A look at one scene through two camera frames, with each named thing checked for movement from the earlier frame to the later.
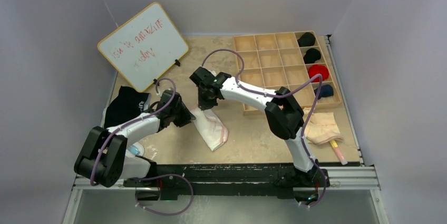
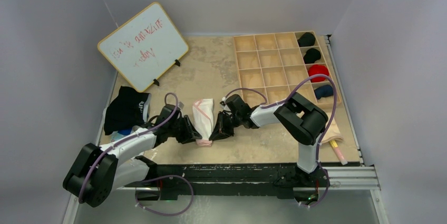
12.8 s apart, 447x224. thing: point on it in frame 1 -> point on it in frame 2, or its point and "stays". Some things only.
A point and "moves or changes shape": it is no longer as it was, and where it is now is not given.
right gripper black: x=203 y=104 -> x=222 y=130
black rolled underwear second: x=311 y=55 stays
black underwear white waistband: x=126 y=104 stays
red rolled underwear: x=317 y=69 stays
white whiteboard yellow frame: x=145 y=47 stays
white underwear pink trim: x=212 y=128 moves or changes shape
